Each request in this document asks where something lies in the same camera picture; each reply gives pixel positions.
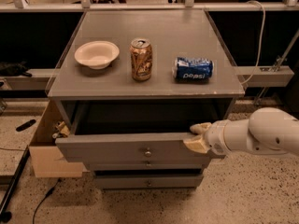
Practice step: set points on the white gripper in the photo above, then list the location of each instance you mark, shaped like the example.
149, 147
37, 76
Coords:
214, 139

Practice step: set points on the grey top drawer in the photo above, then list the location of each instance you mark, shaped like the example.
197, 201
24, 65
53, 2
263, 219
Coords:
129, 131

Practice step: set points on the grey drawer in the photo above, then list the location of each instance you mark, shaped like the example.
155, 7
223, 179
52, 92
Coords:
129, 131
144, 165
147, 181

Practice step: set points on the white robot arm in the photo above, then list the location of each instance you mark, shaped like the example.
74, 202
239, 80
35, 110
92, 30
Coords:
268, 131

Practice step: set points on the grey middle drawer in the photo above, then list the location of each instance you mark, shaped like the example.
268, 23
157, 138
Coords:
144, 165

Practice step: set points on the grey bottom drawer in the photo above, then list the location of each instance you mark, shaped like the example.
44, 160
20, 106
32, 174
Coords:
147, 181

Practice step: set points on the grey drawer cabinet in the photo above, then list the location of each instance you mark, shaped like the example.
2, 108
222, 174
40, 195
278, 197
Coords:
172, 33

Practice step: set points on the blue pepsi can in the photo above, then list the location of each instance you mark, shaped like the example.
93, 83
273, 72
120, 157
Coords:
192, 68

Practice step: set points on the gold soda can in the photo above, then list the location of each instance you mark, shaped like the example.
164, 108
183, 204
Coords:
141, 59

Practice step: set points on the white bowl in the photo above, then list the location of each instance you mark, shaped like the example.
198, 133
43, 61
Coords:
97, 54

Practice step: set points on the items inside cardboard box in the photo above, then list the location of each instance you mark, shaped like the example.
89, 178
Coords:
60, 130

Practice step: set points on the cardboard box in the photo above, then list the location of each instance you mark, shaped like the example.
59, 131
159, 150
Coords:
47, 159

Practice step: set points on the black remote on floor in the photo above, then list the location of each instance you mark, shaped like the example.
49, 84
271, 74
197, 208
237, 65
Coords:
26, 125

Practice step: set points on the black object on ledge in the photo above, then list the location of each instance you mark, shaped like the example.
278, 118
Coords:
14, 69

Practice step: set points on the black pole on floor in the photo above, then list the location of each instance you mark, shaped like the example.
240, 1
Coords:
11, 182

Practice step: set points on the metal rail frame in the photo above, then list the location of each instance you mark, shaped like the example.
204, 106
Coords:
207, 5

